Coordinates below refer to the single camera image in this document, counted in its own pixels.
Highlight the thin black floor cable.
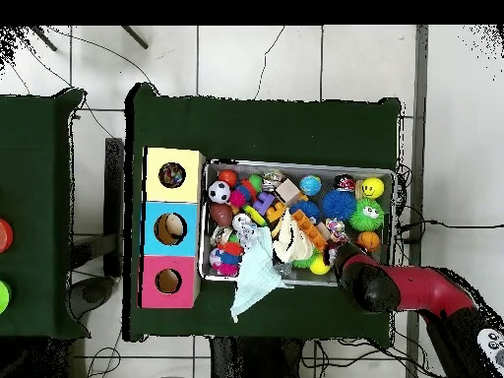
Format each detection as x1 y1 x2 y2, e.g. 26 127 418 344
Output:
253 26 285 100

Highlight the cream knitted cloth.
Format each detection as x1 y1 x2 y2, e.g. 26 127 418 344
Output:
271 212 316 264

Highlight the black and white soccer ball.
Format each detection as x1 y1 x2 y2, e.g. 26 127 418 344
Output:
207 179 232 205

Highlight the brown toy football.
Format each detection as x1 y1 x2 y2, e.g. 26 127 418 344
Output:
209 202 234 228

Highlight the mint green cloth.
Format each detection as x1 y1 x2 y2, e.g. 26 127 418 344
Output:
229 225 294 324

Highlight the dark green tablecloth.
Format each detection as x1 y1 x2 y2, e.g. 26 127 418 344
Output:
123 82 403 343
0 87 92 341

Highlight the blue spiky ball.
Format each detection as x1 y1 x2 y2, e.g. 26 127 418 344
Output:
321 189 358 222

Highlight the wooden box with three holes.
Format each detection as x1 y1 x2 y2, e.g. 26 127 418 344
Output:
139 147 207 310

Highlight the green spiky ball with eyes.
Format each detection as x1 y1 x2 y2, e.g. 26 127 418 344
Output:
348 197 386 232

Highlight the orange toy brick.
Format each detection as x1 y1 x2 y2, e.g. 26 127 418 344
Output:
291 208 330 253

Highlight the plain wooden block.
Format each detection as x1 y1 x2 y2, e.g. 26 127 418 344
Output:
274 177 302 206

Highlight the black upright bar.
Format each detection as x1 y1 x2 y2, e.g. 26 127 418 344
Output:
103 137 126 279

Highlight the black tripod leg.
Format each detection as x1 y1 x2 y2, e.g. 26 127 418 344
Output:
120 26 150 50
29 26 59 52

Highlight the clear plastic bottle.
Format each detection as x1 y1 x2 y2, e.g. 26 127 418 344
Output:
231 213 261 249

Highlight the yellow smiley ball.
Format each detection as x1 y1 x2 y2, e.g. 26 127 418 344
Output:
360 176 386 199

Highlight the white multicolour print cloth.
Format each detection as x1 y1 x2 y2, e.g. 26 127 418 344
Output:
325 218 350 244

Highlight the shallow mesh bin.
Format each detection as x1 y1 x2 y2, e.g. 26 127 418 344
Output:
198 157 397 289

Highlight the thick black floor cable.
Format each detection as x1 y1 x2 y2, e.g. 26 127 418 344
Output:
397 219 504 245

